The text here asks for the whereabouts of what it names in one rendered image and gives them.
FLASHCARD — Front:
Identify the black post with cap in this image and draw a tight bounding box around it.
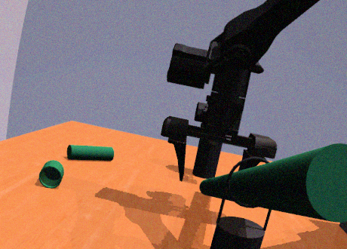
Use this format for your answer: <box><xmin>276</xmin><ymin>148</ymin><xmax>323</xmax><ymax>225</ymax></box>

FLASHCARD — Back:
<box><xmin>192</xmin><ymin>139</ymin><xmax>222</xmax><ymax>180</ymax></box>

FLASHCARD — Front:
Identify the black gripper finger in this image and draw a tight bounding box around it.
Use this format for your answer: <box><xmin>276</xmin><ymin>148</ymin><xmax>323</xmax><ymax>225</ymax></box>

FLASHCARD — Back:
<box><xmin>168</xmin><ymin>138</ymin><xmax>186</xmax><ymax>182</ymax></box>
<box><xmin>238</xmin><ymin>149</ymin><xmax>262</xmax><ymax>171</ymax></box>

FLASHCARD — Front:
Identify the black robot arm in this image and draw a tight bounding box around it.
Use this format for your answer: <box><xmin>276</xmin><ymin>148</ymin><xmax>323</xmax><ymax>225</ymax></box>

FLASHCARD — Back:
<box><xmin>167</xmin><ymin>0</ymin><xmax>320</xmax><ymax>99</ymax></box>

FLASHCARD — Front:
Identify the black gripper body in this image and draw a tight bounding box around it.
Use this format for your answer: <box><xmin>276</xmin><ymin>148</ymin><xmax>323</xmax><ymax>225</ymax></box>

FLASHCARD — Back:
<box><xmin>161</xmin><ymin>91</ymin><xmax>277</xmax><ymax>158</ymax></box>

